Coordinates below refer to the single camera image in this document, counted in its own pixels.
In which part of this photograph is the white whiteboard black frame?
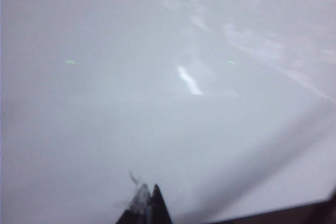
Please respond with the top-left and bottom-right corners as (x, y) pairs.
(0, 0), (336, 224)

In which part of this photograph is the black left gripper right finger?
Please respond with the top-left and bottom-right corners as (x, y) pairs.
(151, 184), (173, 224)

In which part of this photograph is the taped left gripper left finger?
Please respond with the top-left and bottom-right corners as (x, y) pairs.
(114, 170), (152, 224)

